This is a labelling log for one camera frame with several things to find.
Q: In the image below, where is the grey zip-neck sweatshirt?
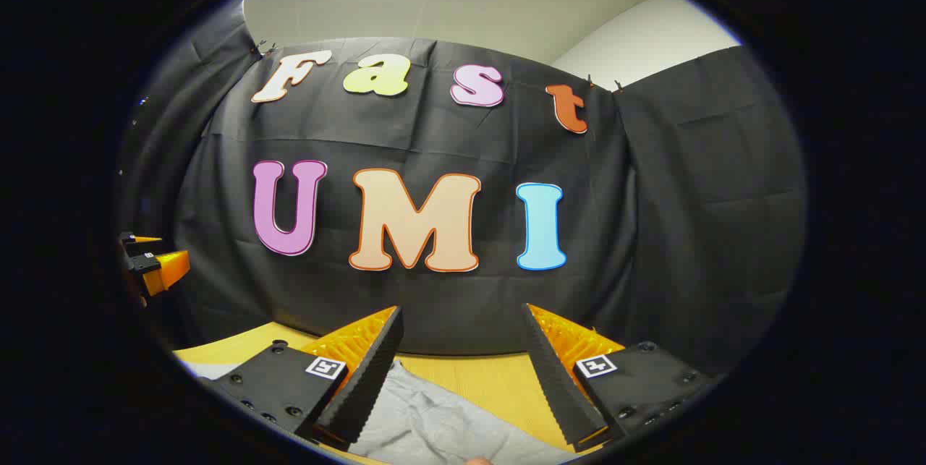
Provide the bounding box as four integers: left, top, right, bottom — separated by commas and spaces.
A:
190, 360, 579, 465

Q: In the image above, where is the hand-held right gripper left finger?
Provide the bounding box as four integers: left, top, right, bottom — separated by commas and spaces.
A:
195, 306, 404, 453

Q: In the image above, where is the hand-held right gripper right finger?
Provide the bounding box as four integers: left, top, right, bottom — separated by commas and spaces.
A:
521, 303, 721, 453

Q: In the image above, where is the black backdrop cloth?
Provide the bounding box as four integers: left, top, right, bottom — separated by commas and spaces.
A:
119, 0, 807, 379

